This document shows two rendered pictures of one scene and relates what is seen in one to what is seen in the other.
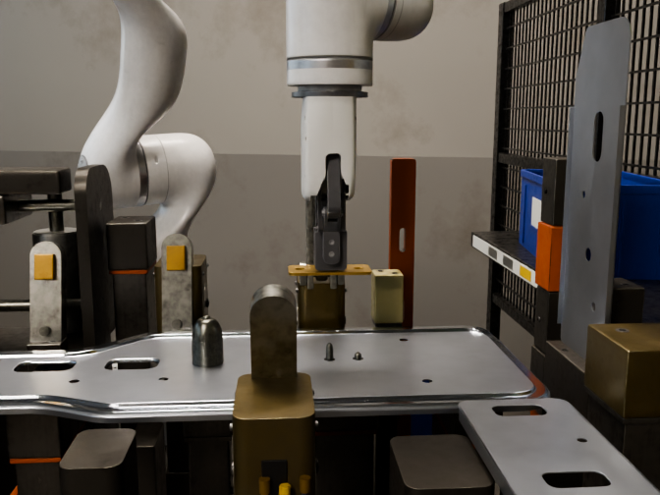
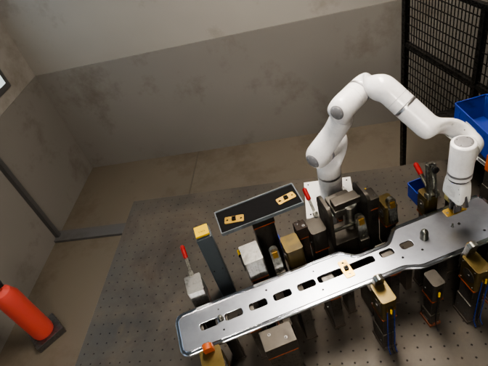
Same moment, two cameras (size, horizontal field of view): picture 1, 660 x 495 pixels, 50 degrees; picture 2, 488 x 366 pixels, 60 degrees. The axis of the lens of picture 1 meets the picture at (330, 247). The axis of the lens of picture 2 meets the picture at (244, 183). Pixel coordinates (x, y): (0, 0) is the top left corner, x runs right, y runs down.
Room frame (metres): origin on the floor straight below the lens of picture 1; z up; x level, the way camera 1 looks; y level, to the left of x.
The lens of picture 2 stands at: (-0.29, 0.76, 2.42)
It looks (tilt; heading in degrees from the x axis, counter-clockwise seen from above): 40 degrees down; 359
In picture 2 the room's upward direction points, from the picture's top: 18 degrees counter-clockwise
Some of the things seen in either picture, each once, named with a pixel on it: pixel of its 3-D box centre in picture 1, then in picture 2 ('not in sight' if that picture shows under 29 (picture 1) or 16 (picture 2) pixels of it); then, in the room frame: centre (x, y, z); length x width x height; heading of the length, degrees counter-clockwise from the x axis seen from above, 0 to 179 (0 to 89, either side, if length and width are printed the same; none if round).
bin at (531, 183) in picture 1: (589, 217); (487, 125); (1.11, -0.41, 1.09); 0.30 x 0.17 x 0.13; 176
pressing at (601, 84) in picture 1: (589, 196); not in sight; (0.72, -0.26, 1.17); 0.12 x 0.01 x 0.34; 4
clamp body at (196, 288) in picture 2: not in sight; (205, 304); (0.82, 1.07, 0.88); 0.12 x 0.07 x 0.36; 4
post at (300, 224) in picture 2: not in sight; (306, 253); (0.89, 0.58, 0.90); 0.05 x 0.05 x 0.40; 4
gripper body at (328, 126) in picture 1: (329, 140); (457, 186); (0.72, 0.00, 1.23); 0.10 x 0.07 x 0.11; 4
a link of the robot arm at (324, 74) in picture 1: (329, 77); (459, 173); (0.72, 0.00, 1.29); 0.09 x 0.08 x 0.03; 4
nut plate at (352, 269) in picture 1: (329, 265); (454, 209); (0.72, 0.00, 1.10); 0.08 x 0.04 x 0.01; 94
